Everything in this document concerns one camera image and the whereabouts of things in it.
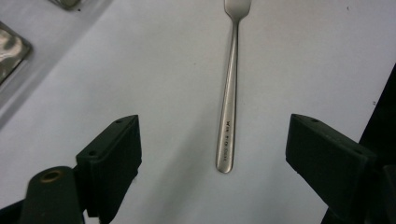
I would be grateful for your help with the white table cover sheet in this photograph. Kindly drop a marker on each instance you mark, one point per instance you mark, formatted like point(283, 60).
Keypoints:
point(174, 77)

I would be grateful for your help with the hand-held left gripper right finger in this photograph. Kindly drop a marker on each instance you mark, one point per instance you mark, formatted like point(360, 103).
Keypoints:
point(330, 161)

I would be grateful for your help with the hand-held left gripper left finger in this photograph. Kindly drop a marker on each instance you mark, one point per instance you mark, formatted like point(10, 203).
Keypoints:
point(109, 161)

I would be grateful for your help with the metal fork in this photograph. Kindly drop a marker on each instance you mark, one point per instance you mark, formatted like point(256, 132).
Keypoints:
point(229, 109)

